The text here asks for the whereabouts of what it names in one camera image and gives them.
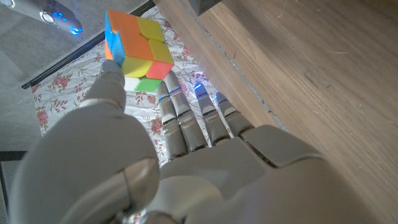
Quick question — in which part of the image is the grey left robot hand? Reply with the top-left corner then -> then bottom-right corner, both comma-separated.
9,58 -> 374,224

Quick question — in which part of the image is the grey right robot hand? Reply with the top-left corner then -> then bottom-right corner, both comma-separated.
0,0 -> 83,35

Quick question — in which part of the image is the multicoloured Rubik's cube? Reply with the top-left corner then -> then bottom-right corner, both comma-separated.
104,8 -> 175,93

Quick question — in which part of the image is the dark grey block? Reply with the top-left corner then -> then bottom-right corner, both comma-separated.
188,0 -> 223,16

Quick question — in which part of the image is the floral backdrop cloth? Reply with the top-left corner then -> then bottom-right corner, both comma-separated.
30,6 -> 218,170

